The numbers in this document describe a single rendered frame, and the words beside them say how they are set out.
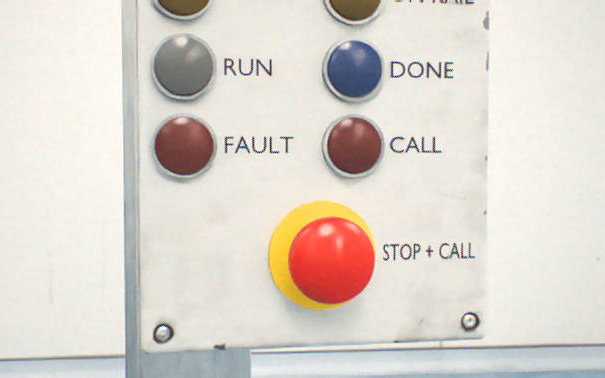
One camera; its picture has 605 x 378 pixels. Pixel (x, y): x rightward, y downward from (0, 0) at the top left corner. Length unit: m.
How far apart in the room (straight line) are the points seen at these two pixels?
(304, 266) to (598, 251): 3.79
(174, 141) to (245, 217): 0.05
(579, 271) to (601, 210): 0.28
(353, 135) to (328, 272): 0.07
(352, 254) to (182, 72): 0.11
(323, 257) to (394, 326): 0.06
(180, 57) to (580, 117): 3.74
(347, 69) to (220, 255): 0.11
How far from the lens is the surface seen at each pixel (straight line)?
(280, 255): 0.43
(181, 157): 0.42
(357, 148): 0.43
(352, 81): 0.43
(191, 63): 0.42
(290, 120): 0.43
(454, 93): 0.46
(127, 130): 1.59
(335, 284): 0.41
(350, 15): 0.44
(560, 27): 4.11
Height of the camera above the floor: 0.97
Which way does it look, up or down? 3 degrees down
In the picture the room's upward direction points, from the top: straight up
